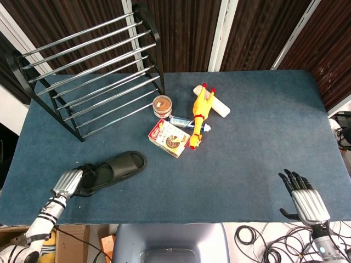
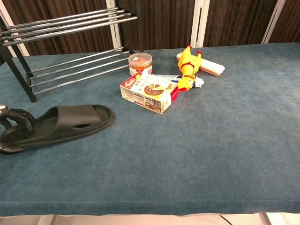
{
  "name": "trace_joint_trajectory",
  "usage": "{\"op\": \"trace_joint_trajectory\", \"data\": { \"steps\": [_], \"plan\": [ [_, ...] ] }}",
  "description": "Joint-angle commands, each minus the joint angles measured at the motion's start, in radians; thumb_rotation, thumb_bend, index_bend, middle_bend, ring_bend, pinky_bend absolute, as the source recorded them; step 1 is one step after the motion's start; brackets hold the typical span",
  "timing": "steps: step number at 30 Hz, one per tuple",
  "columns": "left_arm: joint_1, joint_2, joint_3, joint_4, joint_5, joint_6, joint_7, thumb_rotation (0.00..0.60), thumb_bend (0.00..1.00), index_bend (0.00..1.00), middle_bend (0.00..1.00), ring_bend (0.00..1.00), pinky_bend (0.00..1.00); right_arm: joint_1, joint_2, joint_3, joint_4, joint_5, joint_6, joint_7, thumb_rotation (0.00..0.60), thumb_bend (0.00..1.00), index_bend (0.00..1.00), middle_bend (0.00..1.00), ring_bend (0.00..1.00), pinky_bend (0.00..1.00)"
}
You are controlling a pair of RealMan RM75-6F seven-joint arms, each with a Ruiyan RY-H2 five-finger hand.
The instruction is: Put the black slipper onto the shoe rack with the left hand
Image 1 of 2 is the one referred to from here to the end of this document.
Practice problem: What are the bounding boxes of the white sneaker black laces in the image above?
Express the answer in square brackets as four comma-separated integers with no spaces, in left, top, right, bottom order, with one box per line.
[330,117,351,151]

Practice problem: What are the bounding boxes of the blue white toothpaste tube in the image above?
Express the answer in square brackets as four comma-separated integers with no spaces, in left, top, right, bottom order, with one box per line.
[167,115,212,133]

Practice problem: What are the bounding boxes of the black coiled cable bundle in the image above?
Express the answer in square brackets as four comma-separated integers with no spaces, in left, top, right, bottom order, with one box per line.
[234,221,351,263]

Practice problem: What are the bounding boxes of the white metal frame post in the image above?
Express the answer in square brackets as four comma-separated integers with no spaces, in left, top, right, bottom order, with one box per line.
[0,3,55,75]
[270,0,322,71]
[207,0,240,72]
[120,0,146,72]

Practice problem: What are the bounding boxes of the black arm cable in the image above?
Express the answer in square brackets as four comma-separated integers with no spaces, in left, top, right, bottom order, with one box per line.
[53,225,114,262]

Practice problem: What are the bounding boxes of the white red cake box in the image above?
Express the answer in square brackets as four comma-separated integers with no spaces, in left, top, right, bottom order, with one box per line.
[148,118,191,159]

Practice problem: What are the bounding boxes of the clear round snack jar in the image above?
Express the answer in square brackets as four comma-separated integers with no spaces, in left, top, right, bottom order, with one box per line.
[152,95,173,119]

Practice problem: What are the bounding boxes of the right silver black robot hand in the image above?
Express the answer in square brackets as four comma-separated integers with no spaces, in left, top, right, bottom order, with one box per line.
[278,169,331,227]

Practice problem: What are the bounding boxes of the orange brown block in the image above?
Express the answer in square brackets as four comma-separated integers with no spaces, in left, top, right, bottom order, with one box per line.
[99,234,116,260]

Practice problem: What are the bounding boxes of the white oblong plastic case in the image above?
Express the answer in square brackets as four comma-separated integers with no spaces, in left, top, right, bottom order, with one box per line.
[193,84,231,118]

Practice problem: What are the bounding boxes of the yellow rubber chicken toy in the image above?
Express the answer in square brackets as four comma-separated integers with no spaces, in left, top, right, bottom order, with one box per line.
[189,83,217,151]

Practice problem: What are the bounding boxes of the blue table cloth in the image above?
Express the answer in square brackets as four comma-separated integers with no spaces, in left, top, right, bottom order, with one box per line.
[0,70,351,226]

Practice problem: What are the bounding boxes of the black chrome shoe rack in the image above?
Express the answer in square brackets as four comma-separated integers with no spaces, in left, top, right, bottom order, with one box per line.
[5,3,166,142]

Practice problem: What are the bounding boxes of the brown cardboard box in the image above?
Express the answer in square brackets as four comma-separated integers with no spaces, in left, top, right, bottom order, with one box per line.
[0,224,91,263]

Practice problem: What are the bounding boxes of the grey robot torso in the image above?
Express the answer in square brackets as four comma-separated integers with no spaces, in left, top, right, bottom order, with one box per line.
[111,222,230,263]

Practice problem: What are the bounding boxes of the black sandal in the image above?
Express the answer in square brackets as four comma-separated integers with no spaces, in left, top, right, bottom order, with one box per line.
[75,151,148,197]

